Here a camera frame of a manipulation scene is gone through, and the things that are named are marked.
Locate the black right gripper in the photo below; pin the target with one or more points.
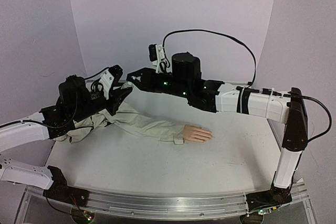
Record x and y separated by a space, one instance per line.
147 78

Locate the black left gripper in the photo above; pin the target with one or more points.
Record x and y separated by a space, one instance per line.
117 99

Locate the clear nail polish bottle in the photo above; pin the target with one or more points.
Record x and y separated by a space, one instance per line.
127 85

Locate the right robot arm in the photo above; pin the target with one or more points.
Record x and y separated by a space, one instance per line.
265 103

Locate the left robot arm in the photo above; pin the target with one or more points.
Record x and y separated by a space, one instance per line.
77 113

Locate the beige zip jacket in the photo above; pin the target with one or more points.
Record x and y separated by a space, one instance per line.
131 121

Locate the mannequin hand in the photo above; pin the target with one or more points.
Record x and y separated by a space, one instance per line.
195 133

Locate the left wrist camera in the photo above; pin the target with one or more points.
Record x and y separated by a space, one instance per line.
110 79

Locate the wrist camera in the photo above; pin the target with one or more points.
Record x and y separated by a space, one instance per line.
110 79
158 58

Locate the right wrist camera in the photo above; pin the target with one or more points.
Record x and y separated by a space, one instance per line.
158 58

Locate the aluminium rear table rail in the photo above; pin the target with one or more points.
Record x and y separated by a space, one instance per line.
235 83

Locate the aluminium front table rail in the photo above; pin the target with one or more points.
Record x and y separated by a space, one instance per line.
95 206

